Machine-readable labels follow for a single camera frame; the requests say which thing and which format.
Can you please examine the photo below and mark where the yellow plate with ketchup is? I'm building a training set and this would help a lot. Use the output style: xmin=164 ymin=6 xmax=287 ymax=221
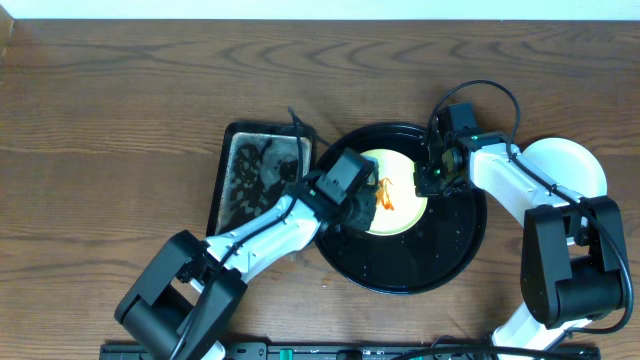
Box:
xmin=362 ymin=149 xmax=428 ymax=236

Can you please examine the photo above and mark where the light blue plate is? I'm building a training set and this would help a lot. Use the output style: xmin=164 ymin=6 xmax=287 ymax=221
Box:
xmin=523 ymin=138 xmax=608 ymax=198

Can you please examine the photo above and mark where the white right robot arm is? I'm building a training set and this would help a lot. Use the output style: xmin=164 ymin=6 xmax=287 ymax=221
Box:
xmin=416 ymin=135 xmax=634 ymax=359

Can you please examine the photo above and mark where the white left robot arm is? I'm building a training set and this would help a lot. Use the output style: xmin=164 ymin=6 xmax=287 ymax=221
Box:
xmin=114 ymin=189 xmax=376 ymax=359

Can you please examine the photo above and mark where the black round tray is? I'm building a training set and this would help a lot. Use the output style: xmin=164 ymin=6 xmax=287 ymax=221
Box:
xmin=314 ymin=123 xmax=487 ymax=294

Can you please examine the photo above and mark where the black rectangular soapy tray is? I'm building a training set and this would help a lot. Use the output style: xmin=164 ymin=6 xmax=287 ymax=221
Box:
xmin=206 ymin=122 xmax=316 ymax=236

